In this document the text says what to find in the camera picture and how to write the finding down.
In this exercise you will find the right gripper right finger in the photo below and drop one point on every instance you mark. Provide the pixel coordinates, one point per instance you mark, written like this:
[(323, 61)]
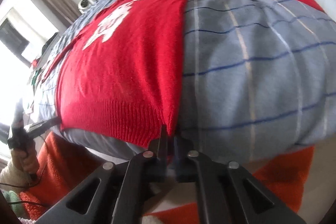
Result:
[(227, 193)]

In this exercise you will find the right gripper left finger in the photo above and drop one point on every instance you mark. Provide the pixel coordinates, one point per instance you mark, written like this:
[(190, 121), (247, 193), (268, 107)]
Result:
[(114, 193)]

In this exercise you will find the red knit sweater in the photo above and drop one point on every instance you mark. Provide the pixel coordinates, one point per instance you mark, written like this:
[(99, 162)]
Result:
[(122, 75)]

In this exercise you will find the green and tan clothes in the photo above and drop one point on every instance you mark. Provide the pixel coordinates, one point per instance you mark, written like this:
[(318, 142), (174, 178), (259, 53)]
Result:
[(35, 76)]

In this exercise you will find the person's left hand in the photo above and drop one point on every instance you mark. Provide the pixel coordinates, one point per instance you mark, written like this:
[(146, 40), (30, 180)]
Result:
[(26, 160)]

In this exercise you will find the white low cabinet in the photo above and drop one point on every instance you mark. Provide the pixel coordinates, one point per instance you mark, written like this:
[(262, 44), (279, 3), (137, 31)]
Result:
[(40, 61)]

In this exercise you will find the grey plaid bed cover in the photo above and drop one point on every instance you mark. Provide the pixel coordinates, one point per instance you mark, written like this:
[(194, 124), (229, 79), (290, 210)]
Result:
[(258, 80)]

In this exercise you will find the white round fan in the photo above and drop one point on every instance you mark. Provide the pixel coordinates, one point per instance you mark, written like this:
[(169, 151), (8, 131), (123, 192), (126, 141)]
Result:
[(84, 5)]

